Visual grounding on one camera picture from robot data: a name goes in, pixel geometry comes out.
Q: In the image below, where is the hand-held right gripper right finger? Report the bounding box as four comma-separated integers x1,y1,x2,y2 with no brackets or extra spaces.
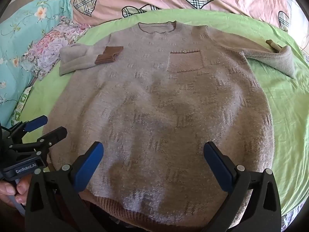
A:
203,141,282,232

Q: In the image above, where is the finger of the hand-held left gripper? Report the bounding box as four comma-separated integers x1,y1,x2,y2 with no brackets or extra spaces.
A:
10,127,67,155
10,115,48,139

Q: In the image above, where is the purple floral cloth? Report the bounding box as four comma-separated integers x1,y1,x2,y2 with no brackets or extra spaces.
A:
20,16,91,81

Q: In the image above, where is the light green bed sheet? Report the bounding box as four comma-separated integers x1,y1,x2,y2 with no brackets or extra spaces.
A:
18,8,309,220

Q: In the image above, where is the pale floral bedsheet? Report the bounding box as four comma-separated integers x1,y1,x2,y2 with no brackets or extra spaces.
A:
281,207,305,232

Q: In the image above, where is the beige knitted sweater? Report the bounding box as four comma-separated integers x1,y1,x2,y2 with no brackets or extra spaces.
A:
42,20,295,232

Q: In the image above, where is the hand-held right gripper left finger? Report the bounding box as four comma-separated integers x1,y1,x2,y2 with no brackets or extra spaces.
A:
25,141,107,232

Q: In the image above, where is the person's left hand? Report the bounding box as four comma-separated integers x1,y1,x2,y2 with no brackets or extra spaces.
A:
0,174,33,207

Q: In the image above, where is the teal floral quilt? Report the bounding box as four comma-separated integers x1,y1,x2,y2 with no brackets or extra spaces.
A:
0,0,78,131

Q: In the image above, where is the green and white patterned cloth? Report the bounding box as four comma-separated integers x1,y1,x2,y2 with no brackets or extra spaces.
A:
12,86,33,124

